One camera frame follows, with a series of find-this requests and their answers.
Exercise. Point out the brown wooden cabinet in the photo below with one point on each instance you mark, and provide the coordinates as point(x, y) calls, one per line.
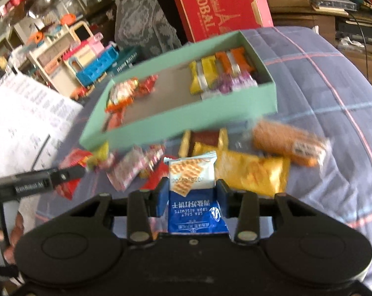
point(297, 21)

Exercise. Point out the row of sorted snack bags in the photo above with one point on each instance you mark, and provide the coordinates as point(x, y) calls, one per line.
point(204, 74)

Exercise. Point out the person's left hand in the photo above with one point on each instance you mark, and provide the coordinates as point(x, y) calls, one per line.
point(15, 231)

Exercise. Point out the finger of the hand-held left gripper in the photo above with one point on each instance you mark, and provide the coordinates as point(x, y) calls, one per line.
point(67, 175)

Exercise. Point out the blue plaid blanket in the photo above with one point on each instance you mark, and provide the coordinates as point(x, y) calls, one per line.
point(312, 83)

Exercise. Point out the pink and blue toy house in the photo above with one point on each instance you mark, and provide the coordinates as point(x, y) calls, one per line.
point(93, 64)

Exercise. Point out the green cardboard box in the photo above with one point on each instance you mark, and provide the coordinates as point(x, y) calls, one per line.
point(173, 123)

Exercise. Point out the red gift box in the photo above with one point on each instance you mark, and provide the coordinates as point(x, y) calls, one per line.
point(216, 6)

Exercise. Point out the blue white cracker packet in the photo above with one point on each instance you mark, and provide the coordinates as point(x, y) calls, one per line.
point(192, 203)

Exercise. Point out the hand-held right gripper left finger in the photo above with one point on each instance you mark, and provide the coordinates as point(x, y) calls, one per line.
point(163, 197)

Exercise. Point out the grey lace cloth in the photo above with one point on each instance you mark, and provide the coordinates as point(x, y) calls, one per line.
point(142, 21)

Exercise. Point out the cream toy kitchen playset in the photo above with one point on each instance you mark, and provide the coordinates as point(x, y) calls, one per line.
point(53, 55)

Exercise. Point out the pile of snack packets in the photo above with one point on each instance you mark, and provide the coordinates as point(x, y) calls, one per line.
point(250, 172)

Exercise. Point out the white printed paper sheet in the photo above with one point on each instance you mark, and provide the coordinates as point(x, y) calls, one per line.
point(22, 123)

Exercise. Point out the teal toy box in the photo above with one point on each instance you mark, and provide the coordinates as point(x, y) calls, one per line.
point(126, 63)

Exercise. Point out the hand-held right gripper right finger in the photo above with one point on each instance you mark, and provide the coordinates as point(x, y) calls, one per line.
point(223, 197)

